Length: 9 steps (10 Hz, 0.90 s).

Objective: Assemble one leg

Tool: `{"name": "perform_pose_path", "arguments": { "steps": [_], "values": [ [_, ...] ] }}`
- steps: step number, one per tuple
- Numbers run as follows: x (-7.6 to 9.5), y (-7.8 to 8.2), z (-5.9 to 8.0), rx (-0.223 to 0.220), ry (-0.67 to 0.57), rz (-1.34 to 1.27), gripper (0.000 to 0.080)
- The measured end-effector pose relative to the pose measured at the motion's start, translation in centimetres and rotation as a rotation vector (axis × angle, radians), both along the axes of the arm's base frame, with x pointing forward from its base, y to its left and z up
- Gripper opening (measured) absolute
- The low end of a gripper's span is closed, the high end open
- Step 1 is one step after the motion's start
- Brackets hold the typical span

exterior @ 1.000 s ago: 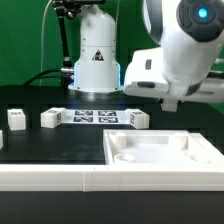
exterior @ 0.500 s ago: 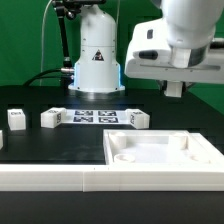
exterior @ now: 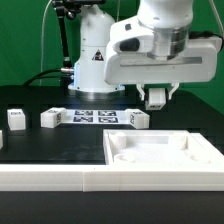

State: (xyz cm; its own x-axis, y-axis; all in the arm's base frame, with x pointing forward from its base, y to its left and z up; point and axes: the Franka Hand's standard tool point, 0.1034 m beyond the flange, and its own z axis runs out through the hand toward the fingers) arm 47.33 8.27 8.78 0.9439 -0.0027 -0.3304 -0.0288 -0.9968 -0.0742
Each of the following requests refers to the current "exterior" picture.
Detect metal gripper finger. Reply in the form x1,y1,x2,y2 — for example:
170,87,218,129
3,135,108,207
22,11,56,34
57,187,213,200
168,83,179,100
136,84,145,101

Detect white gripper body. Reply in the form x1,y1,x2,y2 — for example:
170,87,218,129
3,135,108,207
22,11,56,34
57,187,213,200
104,36,222,85

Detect white square table top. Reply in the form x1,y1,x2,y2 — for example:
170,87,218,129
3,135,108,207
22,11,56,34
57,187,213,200
103,130,224,166

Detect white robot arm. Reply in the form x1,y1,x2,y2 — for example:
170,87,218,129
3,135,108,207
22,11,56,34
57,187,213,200
72,0,222,105

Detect fiducial marker sheet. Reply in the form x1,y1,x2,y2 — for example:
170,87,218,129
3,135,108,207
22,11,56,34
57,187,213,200
63,109,129,125

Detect white left fence piece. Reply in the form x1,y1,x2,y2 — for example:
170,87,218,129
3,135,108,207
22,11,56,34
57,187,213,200
0,130,3,150

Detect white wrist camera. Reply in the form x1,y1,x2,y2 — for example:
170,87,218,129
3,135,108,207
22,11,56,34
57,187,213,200
106,16,154,58

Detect black cable bundle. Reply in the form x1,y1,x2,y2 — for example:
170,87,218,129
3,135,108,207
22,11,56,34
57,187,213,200
22,67,75,87

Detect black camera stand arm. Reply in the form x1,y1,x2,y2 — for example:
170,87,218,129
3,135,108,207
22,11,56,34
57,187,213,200
52,0,106,67

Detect grey cable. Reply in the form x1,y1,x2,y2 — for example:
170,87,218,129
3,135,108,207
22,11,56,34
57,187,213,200
39,0,54,87

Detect white front fence rail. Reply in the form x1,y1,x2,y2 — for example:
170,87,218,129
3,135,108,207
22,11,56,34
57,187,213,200
0,164,224,192

